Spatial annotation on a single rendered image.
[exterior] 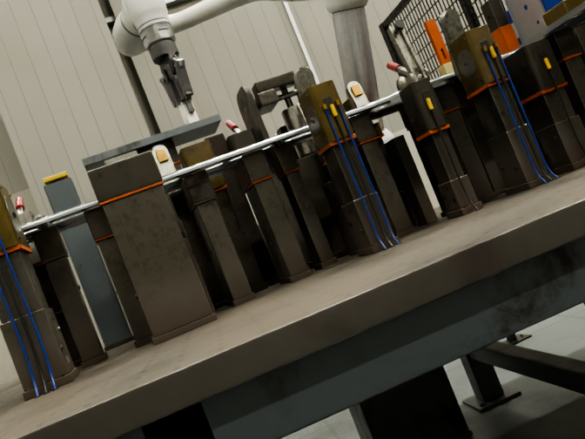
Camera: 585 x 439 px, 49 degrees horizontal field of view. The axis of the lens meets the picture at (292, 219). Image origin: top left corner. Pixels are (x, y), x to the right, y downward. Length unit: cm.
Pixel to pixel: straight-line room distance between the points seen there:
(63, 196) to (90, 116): 555
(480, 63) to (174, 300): 77
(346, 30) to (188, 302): 108
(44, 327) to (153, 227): 25
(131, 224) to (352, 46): 103
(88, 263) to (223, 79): 665
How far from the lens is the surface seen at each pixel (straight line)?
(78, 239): 169
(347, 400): 75
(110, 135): 716
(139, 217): 118
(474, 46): 140
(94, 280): 168
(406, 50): 180
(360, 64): 198
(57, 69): 744
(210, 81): 821
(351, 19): 197
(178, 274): 117
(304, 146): 167
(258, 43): 839
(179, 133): 170
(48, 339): 116
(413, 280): 72
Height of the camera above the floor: 78
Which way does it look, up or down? 2 degrees up
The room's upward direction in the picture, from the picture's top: 22 degrees counter-clockwise
